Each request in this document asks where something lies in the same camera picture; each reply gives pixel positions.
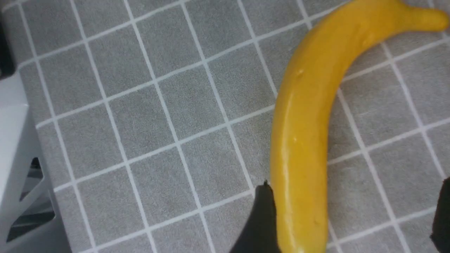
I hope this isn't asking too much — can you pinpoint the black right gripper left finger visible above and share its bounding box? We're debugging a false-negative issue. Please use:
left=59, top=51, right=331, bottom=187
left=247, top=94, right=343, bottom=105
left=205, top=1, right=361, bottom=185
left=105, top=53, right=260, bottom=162
left=230, top=181, right=281, bottom=253

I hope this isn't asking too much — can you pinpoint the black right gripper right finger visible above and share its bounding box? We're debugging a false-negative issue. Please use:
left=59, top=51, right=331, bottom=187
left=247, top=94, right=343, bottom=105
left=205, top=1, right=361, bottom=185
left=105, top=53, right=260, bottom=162
left=430, top=178, right=450, bottom=253

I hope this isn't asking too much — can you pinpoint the yellow banana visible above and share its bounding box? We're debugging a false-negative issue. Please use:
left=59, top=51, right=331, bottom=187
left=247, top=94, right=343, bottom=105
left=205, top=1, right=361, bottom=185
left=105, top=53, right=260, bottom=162
left=270, top=0, right=449, bottom=253

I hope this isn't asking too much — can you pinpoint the white metal frame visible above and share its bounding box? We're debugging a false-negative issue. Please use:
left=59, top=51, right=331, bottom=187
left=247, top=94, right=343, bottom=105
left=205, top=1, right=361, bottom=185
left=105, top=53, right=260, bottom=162
left=0, top=21, right=72, bottom=253

